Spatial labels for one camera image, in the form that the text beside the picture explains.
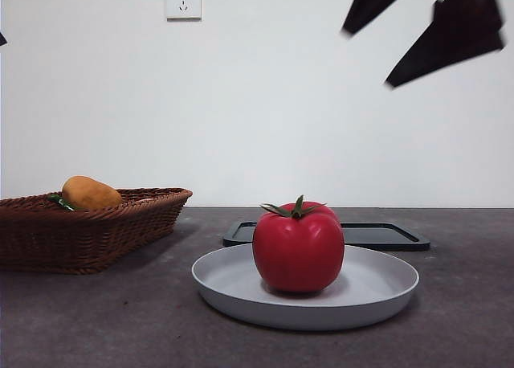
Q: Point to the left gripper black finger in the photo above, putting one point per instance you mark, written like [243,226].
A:
[2,38]

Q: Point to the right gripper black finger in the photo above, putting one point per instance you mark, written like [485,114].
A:
[462,30]
[373,2]

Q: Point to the red tomato with green stem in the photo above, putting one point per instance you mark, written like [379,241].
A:
[299,251]

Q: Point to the green vegetable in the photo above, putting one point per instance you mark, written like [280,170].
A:
[62,202]

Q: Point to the yellow-brown potato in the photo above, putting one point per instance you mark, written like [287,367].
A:
[90,193]

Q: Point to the brown woven wicker basket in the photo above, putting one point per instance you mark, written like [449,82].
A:
[80,235]

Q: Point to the dark rectangular tray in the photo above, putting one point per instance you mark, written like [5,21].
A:
[381,235]

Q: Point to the pale grey round plate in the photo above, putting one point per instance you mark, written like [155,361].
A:
[233,283]

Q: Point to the white wall socket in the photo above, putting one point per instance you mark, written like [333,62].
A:
[184,1]

